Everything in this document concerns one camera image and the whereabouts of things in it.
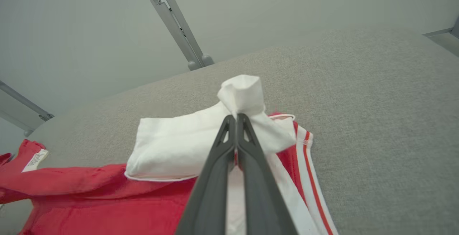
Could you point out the red shorts with white stripes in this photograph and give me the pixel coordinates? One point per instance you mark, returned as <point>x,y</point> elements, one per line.
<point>107,199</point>

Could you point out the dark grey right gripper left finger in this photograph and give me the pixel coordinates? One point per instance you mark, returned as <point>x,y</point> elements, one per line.
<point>209,195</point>

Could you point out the grey fabric sofa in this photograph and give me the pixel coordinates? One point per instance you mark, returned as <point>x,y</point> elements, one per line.
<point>376,120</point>

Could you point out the grey metal frame post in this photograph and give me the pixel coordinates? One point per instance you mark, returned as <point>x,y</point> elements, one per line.
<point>21,102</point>
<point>172,16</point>

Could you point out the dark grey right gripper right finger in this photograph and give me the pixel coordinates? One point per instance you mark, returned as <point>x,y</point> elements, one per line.
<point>263,199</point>

